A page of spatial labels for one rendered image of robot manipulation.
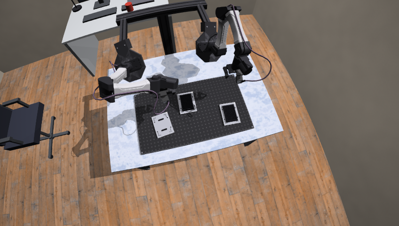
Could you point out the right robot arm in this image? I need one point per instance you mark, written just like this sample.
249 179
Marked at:
108 85

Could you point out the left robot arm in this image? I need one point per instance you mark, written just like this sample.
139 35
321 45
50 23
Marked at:
227 16

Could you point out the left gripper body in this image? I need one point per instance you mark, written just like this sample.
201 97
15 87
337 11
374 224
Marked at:
232 68

